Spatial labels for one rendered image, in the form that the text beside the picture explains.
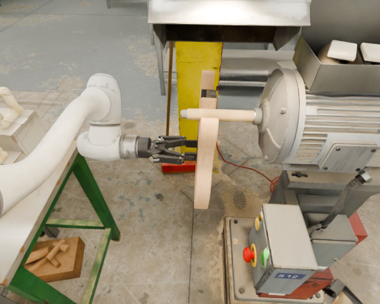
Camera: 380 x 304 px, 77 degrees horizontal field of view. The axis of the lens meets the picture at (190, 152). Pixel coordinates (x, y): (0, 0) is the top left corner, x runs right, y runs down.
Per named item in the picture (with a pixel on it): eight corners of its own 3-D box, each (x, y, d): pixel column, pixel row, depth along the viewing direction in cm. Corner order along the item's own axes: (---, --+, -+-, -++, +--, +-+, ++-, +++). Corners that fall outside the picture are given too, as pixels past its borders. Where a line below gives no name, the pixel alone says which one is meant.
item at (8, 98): (25, 111, 92) (11, 89, 85) (20, 116, 89) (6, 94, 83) (17, 110, 92) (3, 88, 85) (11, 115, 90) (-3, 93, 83)
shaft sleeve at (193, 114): (251, 120, 67) (252, 108, 66) (253, 123, 65) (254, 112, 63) (187, 117, 68) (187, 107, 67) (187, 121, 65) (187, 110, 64)
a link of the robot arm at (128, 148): (121, 164, 84) (138, 165, 83) (117, 143, 78) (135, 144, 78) (128, 149, 91) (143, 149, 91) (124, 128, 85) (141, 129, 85)
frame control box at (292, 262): (312, 232, 83) (347, 189, 64) (335, 303, 68) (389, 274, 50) (241, 228, 84) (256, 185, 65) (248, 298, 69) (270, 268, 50)
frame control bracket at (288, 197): (291, 197, 77) (295, 190, 74) (309, 257, 63) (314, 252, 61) (279, 196, 77) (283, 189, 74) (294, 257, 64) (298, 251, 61)
